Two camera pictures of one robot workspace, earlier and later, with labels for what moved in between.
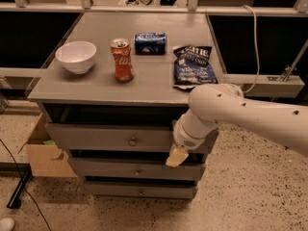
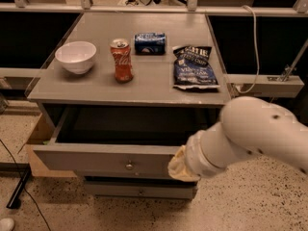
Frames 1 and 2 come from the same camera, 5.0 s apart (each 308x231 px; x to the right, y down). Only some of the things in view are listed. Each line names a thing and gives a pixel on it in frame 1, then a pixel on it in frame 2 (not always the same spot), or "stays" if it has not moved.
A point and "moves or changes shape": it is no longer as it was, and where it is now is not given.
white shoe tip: x=7 y=224 stays
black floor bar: x=15 y=201 stays
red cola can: x=121 y=55 stays
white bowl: x=77 y=56 stays
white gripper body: x=187 y=140 to x=193 y=158
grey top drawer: x=115 y=138 moves or changes shape
